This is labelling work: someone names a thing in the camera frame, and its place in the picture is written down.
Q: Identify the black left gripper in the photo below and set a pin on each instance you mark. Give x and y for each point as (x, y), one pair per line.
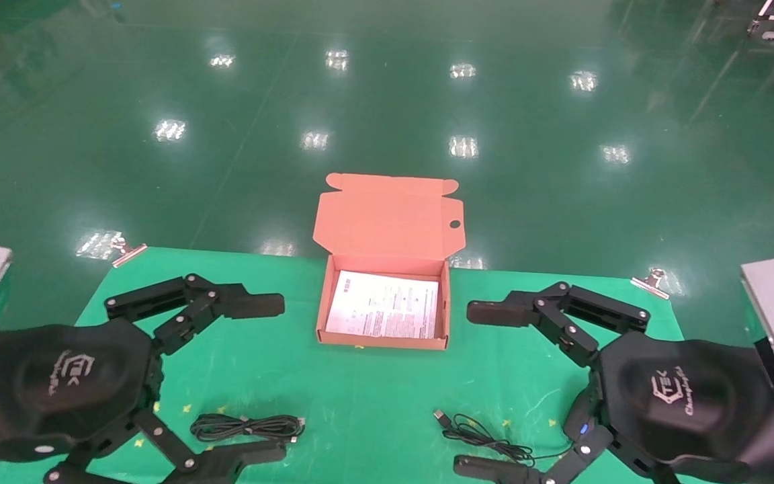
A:
(71, 376)

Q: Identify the white printed leaflet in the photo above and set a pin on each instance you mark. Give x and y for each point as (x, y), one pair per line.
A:
(383, 306)

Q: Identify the silver binder clip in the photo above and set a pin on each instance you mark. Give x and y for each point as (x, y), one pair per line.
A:
(128, 254)
(649, 284)

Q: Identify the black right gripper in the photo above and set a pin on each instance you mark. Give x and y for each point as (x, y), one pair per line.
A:
(682, 396)

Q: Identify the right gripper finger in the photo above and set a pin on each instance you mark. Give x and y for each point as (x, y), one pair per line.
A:
(501, 310)
(494, 470)

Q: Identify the orange cardboard box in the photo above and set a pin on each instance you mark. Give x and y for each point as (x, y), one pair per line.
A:
(387, 215)

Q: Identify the green table mat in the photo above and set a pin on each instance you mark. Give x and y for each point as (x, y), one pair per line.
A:
(373, 403)

